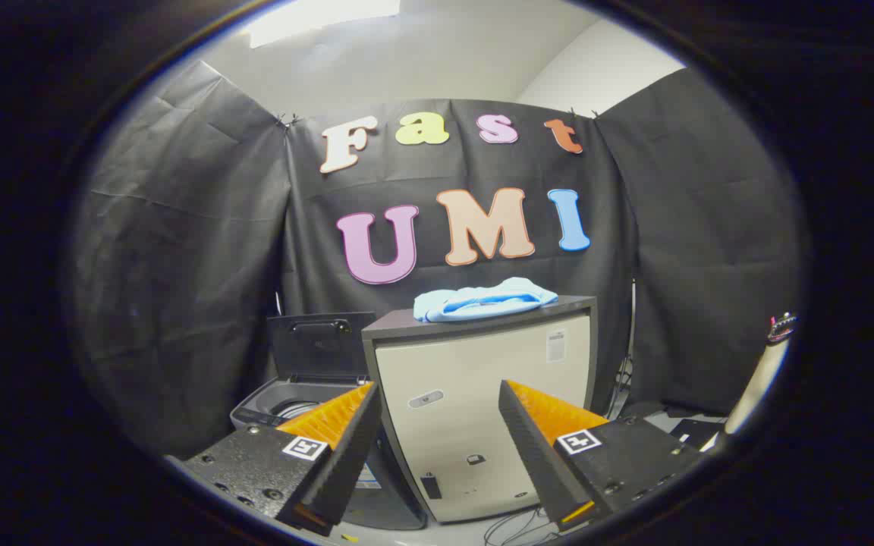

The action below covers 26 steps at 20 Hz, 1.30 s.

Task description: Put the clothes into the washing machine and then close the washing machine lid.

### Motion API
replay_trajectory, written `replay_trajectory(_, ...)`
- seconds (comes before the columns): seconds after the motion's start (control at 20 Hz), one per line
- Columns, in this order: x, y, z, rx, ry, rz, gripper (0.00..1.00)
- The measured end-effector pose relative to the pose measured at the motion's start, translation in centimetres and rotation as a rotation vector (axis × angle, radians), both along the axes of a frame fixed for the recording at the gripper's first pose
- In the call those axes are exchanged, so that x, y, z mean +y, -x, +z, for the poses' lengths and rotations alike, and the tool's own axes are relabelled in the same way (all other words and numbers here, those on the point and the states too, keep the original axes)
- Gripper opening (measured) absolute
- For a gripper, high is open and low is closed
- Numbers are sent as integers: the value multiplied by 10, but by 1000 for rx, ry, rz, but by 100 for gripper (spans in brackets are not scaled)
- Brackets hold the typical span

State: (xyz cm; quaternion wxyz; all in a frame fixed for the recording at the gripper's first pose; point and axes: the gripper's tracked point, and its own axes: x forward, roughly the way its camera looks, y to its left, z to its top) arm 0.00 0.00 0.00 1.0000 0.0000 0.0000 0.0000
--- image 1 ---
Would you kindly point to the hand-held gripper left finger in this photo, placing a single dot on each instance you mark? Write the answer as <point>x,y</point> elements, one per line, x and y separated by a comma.
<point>346,455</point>

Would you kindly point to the light blue shirt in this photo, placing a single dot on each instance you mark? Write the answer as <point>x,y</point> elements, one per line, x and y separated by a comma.
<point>482,302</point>

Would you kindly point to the black backdrop cloth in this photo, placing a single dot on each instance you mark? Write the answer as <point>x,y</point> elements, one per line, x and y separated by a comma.
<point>179,265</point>

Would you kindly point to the grey washing machine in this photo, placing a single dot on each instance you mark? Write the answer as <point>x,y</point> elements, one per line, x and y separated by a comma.
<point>262,406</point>

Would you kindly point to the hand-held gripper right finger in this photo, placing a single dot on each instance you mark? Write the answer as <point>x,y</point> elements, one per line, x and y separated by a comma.
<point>539,462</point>

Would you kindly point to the flat black floor item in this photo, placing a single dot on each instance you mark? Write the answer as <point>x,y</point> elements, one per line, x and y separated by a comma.
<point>695,432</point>

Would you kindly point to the cream cabinet with grey top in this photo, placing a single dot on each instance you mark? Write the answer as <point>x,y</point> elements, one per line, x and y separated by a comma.
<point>475,364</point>

